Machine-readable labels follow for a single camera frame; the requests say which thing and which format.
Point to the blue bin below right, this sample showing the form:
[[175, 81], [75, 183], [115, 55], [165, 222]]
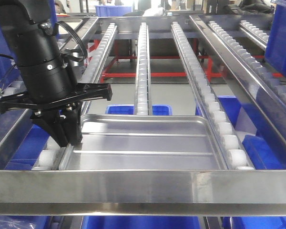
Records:
[[259, 143]]

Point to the right white roller track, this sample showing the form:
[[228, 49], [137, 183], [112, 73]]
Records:
[[230, 148]]

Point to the rightmost short roller track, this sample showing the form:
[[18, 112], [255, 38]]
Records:
[[256, 35]]

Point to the small blue bin below centre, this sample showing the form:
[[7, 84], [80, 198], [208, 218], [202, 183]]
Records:
[[123, 109]]

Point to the far-right white roller track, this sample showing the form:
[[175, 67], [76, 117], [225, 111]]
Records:
[[240, 51]]

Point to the blue bin below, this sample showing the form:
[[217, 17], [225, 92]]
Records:
[[29, 150], [259, 143]]

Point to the right steel lane divider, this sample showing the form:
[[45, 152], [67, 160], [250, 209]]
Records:
[[248, 87]]

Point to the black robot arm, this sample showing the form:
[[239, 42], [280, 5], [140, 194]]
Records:
[[52, 91]]

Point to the blue bin below left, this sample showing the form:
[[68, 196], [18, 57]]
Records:
[[29, 150]]

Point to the middle white roller track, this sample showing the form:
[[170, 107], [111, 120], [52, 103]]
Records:
[[142, 105]]

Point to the left white roller track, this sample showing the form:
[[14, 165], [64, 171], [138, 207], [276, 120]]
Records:
[[51, 157]]

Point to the distant blue crate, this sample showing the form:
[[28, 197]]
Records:
[[112, 11]]

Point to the left steel lane divider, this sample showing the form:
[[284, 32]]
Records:
[[14, 127]]

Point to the blue bin bottom centre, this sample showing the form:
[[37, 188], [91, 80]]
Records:
[[140, 222]]

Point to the red metal floor frame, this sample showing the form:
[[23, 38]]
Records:
[[165, 62]]

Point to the large blue bin left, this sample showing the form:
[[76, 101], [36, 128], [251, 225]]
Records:
[[0, 47]]

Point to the silver tray far left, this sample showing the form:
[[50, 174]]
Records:
[[73, 23]]

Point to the ribbed silver metal tray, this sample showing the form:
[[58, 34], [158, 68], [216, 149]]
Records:
[[134, 142]]

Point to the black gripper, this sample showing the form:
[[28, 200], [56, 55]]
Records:
[[62, 131]]

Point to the large blue bin right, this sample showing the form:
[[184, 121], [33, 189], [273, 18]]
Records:
[[276, 46]]

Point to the steel lane divider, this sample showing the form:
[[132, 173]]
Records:
[[14, 127], [248, 87]]

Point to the large blue bin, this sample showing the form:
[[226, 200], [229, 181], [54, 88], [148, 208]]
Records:
[[0, 47], [276, 46]]

